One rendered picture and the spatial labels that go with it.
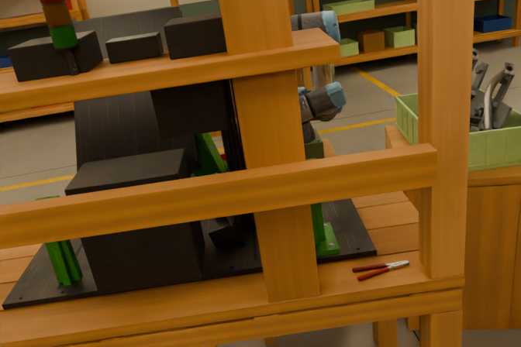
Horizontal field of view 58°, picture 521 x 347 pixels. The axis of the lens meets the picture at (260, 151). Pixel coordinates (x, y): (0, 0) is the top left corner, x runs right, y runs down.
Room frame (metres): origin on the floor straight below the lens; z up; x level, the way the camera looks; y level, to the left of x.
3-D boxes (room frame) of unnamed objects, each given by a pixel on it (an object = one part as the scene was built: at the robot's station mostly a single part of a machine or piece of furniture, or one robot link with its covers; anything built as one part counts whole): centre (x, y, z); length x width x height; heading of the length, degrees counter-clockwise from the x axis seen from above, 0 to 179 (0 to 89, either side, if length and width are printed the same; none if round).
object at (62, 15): (1.04, 0.38, 1.67); 0.05 x 0.05 x 0.05
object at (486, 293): (1.99, -0.88, 0.39); 0.68 x 0.52 x 0.79; 170
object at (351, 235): (1.34, 0.26, 0.89); 1.10 x 0.42 x 0.02; 90
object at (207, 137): (1.40, 0.18, 1.17); 0.13 x 0.12 x 0.20; 90
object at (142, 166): (1.20, 0.37, 1.07); 0.30 x 0.18 x 0.34; 90
